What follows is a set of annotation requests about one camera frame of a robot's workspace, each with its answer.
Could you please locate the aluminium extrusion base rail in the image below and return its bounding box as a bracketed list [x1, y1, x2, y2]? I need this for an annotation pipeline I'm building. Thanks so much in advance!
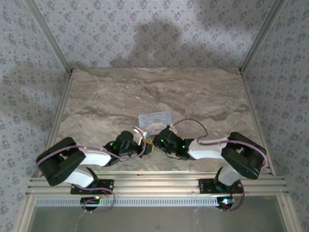
[26, 170, 289, 196]

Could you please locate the controller board with green light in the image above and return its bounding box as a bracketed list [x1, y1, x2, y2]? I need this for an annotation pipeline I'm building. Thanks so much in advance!
[81, 196, 102, 205]
[216, 196, 239, 209]

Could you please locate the grey metal panel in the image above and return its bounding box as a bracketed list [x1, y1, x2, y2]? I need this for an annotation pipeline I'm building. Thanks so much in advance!
[30, 205, 288, 232]

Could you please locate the aluminium corner post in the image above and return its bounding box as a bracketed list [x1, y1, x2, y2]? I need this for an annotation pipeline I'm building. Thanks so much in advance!
[238, 0, 289, 73]
[23, 0, 74, 74]

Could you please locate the aluminium table side rail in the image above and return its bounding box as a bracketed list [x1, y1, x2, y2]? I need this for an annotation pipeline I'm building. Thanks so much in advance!
[14, 72, 74, 232]
[239, 72, 304, 232]

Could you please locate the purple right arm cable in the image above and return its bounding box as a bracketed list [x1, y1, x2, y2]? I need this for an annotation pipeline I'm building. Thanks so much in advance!
[169, 118, 270, 171]

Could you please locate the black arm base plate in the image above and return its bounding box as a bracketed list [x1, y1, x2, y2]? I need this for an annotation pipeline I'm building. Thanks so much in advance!
[198, 178, 243, 194]
[70, 178, 114, 195]

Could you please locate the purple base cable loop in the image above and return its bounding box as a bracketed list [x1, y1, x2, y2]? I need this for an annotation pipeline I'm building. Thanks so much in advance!
[82, 185, 117, 215]
[220, 182, 246, 212]

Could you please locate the grey slotted cable duct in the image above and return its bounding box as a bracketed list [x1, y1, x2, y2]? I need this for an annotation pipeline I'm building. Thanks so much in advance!
[36, 196, 242, 207]

